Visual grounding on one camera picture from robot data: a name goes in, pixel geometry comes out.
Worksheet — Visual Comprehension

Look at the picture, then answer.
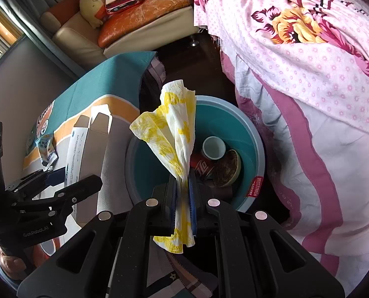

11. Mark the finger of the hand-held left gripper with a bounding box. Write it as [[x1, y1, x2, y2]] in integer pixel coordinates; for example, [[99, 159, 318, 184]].
[[48, 175, 104, 215], [5, 168, 68, 199]]

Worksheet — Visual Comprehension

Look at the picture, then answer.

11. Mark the beige round bowl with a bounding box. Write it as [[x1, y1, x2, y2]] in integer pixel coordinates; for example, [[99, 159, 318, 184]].
[[213, 149, 242, 188]]

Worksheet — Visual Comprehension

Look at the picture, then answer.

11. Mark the white paper cup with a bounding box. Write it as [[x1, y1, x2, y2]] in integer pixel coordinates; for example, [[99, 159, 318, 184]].
[[202, 136, 226, 161]]

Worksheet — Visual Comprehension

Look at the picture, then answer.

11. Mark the pink white quilt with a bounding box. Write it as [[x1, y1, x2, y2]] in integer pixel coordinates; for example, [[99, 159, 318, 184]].
[[220, 53, 369, 278]]

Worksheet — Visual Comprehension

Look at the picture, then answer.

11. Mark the person's left hand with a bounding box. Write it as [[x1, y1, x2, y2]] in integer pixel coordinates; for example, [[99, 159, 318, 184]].
[[0, 251, 28, 275]]

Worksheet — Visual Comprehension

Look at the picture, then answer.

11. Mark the white cardboard box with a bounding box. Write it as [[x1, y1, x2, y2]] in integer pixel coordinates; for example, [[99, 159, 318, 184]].
[[63, 105, 112, 224]]

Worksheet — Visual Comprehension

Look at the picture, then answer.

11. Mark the yellow white paper towel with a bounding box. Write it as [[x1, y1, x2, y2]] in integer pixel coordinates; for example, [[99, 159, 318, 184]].
[[129, 80, 197, 253]]

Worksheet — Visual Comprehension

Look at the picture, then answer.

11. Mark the grey curtain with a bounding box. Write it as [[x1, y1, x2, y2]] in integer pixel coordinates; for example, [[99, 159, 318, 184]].
[[0, 0, 89, 78]]

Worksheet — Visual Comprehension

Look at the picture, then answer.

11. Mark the printed teal grey tablecloth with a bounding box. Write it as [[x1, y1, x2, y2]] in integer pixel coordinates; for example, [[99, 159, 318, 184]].
[[22, 51, 220, 298]]

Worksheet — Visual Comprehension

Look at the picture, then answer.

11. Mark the red soda can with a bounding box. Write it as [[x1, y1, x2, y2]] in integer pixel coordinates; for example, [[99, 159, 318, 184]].
[[189, 152, 218, 181]]

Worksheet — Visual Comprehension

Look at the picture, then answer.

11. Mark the orange leather seat cushion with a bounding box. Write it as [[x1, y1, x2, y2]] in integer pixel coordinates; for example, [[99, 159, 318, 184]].
[[98, 0, 193, 47]]

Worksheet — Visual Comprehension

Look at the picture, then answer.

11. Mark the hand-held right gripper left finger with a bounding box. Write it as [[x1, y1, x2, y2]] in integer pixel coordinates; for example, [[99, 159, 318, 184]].
[[17, 177, 177, 298]]

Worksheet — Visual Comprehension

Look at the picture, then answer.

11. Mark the small teal packet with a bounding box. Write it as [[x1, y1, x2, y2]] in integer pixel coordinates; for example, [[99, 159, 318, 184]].
[[36, 134, 58, 167]]

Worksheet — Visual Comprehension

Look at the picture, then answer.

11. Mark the teal plastic bin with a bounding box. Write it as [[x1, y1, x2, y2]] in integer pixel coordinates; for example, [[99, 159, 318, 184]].
[[125, 96, 266, 213]]

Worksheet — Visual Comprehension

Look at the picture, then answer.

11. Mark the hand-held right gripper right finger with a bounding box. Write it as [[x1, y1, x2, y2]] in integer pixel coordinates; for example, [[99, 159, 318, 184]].
[[187, 177, 346, 298]]

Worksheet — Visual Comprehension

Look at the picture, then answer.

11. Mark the yellow plush cushion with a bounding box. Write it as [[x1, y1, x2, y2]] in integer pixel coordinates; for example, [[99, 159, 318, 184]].
[[79, 0, 111, 28]]

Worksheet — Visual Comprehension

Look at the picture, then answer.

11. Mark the cream leather sofa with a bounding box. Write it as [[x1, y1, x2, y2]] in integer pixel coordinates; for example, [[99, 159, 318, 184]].
[[40, 0, 200, 58]]

